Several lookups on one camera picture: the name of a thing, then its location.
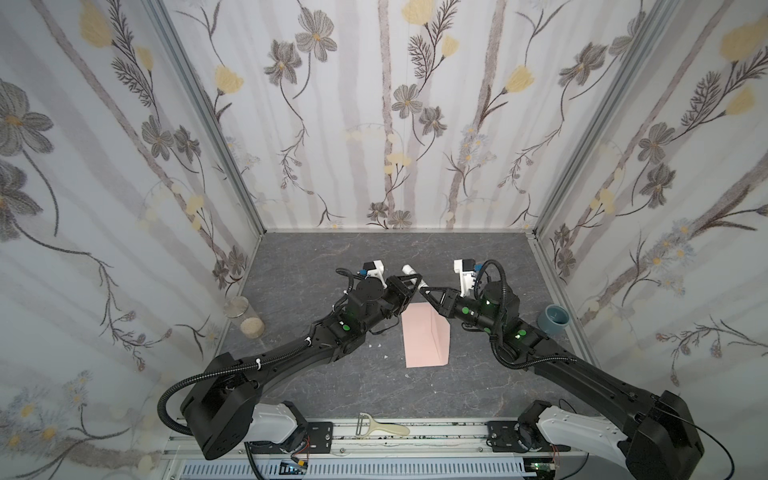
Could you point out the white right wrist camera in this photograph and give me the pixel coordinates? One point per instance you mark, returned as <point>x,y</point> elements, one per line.
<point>466,269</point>

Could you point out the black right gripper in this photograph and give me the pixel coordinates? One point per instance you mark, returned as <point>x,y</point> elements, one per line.
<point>448,301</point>

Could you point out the aluminium mounting rail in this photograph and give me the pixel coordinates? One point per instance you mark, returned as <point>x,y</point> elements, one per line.
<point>443,448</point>

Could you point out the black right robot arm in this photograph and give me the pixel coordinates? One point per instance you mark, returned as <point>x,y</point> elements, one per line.
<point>652,436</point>

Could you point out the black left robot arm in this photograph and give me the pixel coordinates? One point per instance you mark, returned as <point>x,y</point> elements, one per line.
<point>216,407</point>

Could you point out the cream vegetable peeler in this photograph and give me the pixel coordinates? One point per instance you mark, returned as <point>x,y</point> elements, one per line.
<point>368,425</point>

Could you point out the pink paper envelope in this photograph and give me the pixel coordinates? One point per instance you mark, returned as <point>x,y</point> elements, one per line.
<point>426,336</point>

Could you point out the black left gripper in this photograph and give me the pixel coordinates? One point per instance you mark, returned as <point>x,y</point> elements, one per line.
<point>395,291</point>

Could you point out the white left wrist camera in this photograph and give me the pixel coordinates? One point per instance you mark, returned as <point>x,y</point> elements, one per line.
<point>373,269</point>

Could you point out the teal ceramic cup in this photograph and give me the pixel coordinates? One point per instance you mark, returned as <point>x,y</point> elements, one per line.
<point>553,319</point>

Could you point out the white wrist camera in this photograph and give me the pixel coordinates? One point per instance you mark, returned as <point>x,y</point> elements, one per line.
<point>373,269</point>
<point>466,269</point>

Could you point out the white glue stick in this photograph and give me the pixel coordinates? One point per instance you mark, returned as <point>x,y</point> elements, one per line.
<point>414,277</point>

